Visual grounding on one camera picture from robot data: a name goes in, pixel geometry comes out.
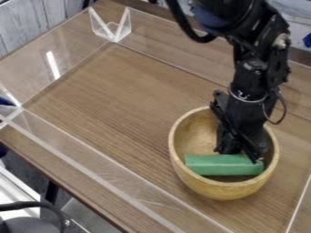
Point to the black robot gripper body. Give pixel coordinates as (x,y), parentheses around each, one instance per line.
(244,113)

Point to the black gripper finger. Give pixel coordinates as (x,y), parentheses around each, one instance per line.
(227,140)
(256,151)

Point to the green rectangular block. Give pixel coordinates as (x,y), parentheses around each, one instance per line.
(223,165)

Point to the brown wooden bowl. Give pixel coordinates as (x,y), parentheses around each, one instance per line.
(192,136)

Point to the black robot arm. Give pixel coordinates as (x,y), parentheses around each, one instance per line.
(254,27)

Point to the black table leg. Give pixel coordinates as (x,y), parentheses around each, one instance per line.
(52,192)

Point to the blue object at left edge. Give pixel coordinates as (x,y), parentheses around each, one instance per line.
(5,102)

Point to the clear acrylic corner bracket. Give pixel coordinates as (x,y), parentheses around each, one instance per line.
(111,31)

